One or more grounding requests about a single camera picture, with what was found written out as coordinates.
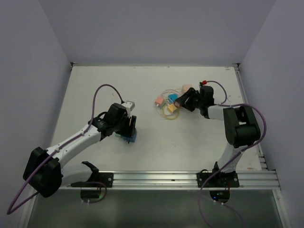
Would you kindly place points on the yellow plug with cable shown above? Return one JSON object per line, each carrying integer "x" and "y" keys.
{"x": 171, "y": 108}

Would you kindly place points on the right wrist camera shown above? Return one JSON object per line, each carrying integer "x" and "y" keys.
{"x": 202, "y": 83}

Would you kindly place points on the aluminium right rail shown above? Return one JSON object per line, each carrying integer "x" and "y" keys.
{"x": 253, "y": 159}

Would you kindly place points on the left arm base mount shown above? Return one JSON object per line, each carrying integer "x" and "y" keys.
{"x": 95, "y": 175}

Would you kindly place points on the aluminium front rail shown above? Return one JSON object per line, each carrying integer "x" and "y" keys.
{"x": 186, "y": 180}

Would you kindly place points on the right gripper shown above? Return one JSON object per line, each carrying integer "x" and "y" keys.
{"x": 191, "y": 93}

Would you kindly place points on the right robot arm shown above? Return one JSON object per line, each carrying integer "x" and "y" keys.
{"x": 240, "y": 124}

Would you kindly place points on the salmon plug with cable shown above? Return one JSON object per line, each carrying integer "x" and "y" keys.
{"x": 158, "y": 99}

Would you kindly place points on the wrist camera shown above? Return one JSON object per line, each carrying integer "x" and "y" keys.
{"x": 129, "y": 105}
{"x": 202, "y": 83}

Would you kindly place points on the dark blue cube socket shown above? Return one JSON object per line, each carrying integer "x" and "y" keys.
{"x": 131, "y": 139}

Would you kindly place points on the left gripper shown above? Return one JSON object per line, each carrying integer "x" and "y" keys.
{"x": 132, "y": 130}

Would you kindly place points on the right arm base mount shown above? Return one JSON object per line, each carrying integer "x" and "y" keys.
{"x": 221, "y": 180}

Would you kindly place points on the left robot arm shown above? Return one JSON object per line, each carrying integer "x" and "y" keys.
{"x": 44, "y": 168}

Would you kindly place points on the light blue plug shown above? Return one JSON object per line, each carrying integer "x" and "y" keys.
{"x": 172, "y": 97}

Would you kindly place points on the teal plug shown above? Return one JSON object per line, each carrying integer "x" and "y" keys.
{"x": 161, "y": 103}

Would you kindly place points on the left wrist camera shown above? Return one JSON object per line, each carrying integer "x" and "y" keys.
{"x": 129, "y": 105}

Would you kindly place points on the aluminium rail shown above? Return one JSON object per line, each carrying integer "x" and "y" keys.
{"x": 186, "y": 180}
{"x": 253, "y": 159}

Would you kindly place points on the pink cube socket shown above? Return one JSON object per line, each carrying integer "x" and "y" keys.
{"x": 186, "y": 87}

